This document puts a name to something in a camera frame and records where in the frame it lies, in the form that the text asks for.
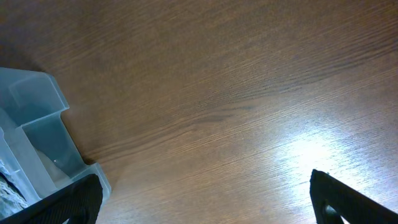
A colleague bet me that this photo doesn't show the clear plastic storage container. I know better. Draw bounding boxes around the clear plastic storage container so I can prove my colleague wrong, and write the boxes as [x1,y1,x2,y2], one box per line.
[1,68,111,206]

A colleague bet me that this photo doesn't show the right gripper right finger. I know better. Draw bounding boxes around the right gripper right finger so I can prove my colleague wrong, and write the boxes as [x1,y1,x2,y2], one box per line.
[310,169,397,224]

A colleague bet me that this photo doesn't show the light blue jeans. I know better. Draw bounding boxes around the light blue jeans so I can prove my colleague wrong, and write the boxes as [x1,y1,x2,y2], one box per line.
[1,161,29,220]

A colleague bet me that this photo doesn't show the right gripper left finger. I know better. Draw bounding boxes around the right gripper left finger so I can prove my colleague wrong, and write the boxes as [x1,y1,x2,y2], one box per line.
[1,174,103,224]

